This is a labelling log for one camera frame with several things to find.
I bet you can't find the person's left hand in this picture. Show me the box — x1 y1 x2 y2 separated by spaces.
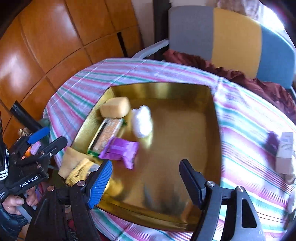
2 188 38 216

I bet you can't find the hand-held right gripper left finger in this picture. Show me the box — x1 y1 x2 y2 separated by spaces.
25 160 113 241

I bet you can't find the maroon cloth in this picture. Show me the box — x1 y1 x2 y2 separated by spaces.
163 49 296 118

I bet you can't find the striped tablecloth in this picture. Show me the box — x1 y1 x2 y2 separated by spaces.
44 58 296 241

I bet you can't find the yellow snack packet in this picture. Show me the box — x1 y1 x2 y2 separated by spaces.
65 158 100 187

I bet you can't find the grey yellow blue chair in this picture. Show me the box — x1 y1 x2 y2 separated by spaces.
132 6 296 90

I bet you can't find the gold box with maroon sides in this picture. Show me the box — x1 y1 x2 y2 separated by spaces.
70 82 223 232

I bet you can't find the sesame cracker packet dark band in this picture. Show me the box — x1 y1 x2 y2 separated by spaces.
87 117 127 156

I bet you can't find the white carton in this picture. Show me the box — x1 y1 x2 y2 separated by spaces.
275 132 296 175

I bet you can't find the tan snack packet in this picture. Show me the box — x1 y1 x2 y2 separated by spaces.
58 146 87 179

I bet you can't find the yellow cake packet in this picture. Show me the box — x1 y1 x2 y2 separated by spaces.
99 97 132 118

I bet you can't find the wooden wardrobe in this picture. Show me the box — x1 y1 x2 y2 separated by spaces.
0 0 144 149

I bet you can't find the patterned curtain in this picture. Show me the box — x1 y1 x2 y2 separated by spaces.
217 0 285 26

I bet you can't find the black tube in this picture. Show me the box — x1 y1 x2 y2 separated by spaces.
11 101 43 131

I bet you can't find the pale purple small packet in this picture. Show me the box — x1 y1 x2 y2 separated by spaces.
30 142 42 155

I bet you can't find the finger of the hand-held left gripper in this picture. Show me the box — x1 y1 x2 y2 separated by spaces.
14 127 51 154
35 136 68 164

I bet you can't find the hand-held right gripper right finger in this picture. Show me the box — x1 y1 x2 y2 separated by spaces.
179 159 266 241

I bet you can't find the white snack packet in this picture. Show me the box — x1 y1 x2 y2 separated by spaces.
131 105 153 138

